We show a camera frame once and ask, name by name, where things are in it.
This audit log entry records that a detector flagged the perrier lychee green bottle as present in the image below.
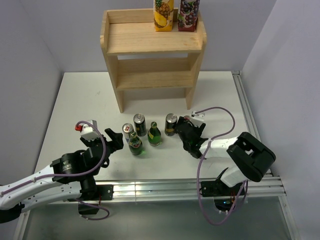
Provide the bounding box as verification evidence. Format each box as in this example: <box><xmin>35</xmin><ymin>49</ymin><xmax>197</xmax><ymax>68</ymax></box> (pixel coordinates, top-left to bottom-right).
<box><xmin>128</xmin><ymin>131</ymin><xmax>144</xmax><ymax>156</ymax></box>

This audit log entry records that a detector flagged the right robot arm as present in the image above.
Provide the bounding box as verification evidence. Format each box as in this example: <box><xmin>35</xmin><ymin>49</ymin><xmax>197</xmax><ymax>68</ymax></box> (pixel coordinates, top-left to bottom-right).
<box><xmin>175</xmin><ymin>116</ymin><xmax>276</xmax><ymax>197</ymax></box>

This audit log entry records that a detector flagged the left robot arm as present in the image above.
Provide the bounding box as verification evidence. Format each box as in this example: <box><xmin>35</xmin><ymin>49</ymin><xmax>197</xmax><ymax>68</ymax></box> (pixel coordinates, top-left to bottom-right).
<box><xmin>0</xmin><ymin>128</ymin><xmax>124</xmax><ymax>223</ymax></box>

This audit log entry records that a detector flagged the wooden two-tier shelf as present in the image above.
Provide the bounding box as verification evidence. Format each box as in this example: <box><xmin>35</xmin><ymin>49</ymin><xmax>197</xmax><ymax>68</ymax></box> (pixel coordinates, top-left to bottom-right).
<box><xmin>100</xmin><ymin>8</ymin><xmax>207</xmax><ymax>113</ymax></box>

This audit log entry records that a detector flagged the black yellow can right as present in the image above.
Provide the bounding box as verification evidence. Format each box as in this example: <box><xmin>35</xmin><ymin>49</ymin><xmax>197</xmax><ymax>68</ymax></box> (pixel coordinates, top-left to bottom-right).
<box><xmin>164</xmin><ymin>113</ymin><xmax>178</xmax><ymax>137</ymax></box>

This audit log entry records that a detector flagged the black yellow can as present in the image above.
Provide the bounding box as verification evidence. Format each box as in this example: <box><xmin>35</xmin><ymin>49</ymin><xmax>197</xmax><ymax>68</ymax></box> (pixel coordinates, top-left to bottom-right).
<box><xmin>133</xmin><ymin>113</ymin><xmax>147</xmax><ymax>137</ymax></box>
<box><xmin>164</xmin><ymin>113</ymin><xmax>178</xmax><ymax>137</ymax></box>

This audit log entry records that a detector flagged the black yellow can left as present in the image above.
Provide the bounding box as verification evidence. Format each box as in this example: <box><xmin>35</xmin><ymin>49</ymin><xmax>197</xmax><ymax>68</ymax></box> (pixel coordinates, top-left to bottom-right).
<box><xmin>133</xmin><ymin>113</ymin><xmax>147</xmax><ymax>137</ymax></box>

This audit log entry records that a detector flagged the green bottle yellow label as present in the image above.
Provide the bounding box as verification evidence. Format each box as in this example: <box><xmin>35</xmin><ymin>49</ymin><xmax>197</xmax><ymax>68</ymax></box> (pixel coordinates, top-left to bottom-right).
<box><xmin>147</xmin><ymin>121</ymin><xmax>162</xmax><ymax>147</ymax></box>

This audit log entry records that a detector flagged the grape juice carton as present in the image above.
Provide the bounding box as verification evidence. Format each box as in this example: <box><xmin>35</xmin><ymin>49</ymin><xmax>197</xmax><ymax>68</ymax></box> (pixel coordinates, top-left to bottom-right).
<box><xmin>177</xmin><ymin>0</ymin><xmax>200</xmax><ymax>32</ymax></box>

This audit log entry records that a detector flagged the pineapple juice carton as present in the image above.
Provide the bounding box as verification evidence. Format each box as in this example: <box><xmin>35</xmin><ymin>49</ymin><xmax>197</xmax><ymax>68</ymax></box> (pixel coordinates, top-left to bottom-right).
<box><xmin>153</xmin><ymin>0</ymin><xmax>174</xmax><ymax>32</ymax></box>

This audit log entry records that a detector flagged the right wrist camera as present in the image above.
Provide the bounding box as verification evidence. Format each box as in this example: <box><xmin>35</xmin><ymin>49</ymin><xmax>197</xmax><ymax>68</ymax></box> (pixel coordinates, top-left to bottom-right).
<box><xmin>184</xmin><ymin>111</ymin><xmax>205</xmax><ymax>123</ymax></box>

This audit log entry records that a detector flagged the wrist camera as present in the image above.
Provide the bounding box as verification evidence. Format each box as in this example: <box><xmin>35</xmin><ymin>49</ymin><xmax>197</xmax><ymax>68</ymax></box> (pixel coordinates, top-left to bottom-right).
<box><xmin>75</xmin><ymin>123</ymin><xmax>99</xmax><ymax>142</ymax></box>
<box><xmin>184</xmin><ymin>111</ymin><xmax>205</xmax><ymax>123</ymax></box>

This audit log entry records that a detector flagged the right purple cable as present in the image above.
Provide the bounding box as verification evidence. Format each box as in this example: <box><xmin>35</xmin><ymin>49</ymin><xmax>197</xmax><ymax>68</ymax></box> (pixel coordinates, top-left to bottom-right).
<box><xmin>196</xmin><ymin>106</ymin><xmax>249</xmax><ymax>226</ymax></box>

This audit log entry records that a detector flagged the purple cable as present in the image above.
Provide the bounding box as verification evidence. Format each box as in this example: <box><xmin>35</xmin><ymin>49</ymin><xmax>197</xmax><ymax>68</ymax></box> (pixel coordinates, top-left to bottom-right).
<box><xmin>0</xmin><ymin>120</ymin><xmax>111</xmax><ymax>221</ymax></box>
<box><xmin>196</xmin><ymin>106</ymin><xmax>249</xmax><ymax>226</ymax></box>

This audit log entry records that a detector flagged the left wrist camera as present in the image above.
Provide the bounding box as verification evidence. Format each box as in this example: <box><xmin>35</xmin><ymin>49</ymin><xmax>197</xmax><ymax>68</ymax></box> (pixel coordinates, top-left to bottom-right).
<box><xmin>75</xmin><ymin>123</ymin><xmax>99</xmax><ymax>142</ymax></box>

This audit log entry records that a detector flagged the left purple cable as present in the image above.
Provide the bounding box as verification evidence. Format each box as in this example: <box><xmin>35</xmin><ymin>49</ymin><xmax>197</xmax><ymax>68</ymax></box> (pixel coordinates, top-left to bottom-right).
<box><xmin>0</xmin><ymin>120</ymin><xmax>111</xmax><ymax>221</ymax></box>

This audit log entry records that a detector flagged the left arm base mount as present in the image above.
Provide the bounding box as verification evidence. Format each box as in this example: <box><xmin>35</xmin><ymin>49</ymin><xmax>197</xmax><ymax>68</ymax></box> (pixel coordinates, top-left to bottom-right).
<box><xmin>75</xmin><ymin>184</ymin><xmax>114</xmax><ymax>221</ymax></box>

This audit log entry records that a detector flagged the aluminium rail frame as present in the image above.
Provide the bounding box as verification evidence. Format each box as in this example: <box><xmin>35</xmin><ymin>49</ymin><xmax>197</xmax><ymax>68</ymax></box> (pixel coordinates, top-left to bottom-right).
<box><xmin>14</xmin><ymin>72</ymin><xmax>300</xmax><ymax>240</ymax></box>

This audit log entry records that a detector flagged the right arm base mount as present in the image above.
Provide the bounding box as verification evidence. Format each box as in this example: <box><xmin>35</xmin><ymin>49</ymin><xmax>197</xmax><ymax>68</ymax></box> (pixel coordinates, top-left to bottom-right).
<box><xmin>199</xmin><ymin>180</ymin><xmax>242</xmax><ymax>212</ymax></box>

